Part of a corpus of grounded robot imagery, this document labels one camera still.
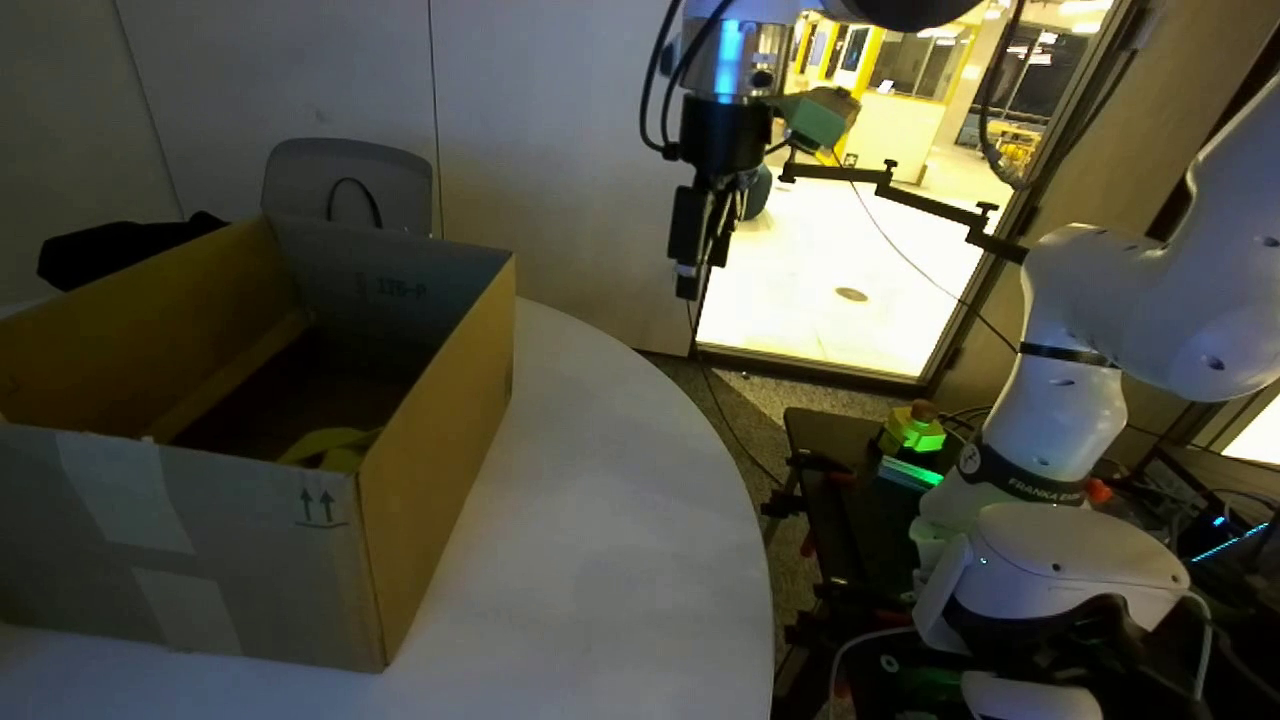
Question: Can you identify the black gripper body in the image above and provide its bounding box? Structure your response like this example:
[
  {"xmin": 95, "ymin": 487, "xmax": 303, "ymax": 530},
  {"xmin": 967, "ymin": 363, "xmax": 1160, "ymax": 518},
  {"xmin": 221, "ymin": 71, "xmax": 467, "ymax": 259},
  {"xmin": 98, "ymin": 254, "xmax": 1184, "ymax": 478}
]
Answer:
[{"xmin": 668, "ymin": 168, "xmax": 750, "ymax": 264}]

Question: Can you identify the yellow microfibre cloth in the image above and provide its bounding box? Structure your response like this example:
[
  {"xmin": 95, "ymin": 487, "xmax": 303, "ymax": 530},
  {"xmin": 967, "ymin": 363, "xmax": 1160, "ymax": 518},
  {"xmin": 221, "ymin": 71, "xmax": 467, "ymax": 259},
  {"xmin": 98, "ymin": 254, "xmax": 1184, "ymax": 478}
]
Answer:
[{"xmin": 275, "ymin": 425, "xmax": 381, "ymax": 478}]

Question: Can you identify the brown cardboard box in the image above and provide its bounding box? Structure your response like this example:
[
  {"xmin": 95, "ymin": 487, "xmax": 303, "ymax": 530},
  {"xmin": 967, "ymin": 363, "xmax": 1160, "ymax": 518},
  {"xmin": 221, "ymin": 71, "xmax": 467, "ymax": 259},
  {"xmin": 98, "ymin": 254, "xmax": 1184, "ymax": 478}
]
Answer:
[{"xmin": 0, "ymin": 211, "xmax": 521, "ymax": 677}]

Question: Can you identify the teal boxy device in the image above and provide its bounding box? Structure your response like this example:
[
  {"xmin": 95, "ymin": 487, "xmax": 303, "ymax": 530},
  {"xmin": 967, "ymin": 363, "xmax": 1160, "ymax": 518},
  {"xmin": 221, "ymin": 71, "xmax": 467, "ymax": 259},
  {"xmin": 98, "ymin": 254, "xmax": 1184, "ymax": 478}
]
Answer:
[{"xmin": 781, "ymin": 84, "xmax": 857, "ymax": 154}]

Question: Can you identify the green glowing device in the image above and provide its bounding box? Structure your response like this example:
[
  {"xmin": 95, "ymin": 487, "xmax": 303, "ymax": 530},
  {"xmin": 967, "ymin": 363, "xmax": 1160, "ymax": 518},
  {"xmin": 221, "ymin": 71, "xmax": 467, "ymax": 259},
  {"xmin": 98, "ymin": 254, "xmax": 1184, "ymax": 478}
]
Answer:
[{"xmin": 884, "ymin": 409, "xmax": 952, "ymax": 464}]

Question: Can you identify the grey chair backrest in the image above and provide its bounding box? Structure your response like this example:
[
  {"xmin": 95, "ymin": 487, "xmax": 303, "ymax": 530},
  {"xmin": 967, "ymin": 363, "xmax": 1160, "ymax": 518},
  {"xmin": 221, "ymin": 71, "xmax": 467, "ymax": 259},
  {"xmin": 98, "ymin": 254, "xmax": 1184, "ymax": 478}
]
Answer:
[{"xmin": 257, "ymin": 135, "xmax": 441, "ymax": 245}]

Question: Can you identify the black bundled fabric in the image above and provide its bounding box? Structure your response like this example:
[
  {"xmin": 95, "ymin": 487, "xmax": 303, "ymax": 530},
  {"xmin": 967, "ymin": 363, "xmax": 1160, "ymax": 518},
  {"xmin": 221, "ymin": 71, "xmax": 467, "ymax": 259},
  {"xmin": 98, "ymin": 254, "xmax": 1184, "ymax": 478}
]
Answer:
[{"xmin": 30, "ymin": 207, "xmax": 226, "ymax": 292}]

